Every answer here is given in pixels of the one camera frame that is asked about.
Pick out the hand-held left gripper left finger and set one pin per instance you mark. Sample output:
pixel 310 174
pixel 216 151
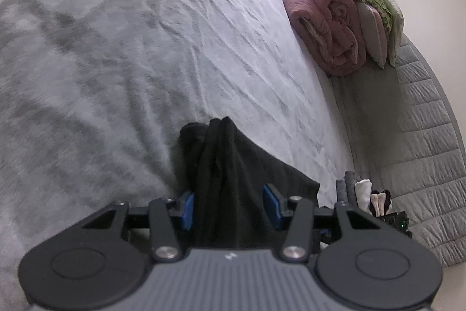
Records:
pixel 187 210

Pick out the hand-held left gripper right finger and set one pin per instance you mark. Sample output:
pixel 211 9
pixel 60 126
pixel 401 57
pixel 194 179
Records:
pixel 271 207

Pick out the black t-shirt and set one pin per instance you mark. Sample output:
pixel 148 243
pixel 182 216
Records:
pixel 233 187

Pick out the beige and black garment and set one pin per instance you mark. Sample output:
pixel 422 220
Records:
pixel 380 203

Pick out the white folded garment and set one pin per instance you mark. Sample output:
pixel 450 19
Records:
pixel 363 192

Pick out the grey quilted headboard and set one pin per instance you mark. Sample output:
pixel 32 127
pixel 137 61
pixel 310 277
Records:
pixel 411 132

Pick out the pale pillow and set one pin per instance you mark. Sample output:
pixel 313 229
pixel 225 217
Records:
pixel 395 30

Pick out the pink folded quilt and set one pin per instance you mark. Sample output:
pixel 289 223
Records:
pixel 320 19

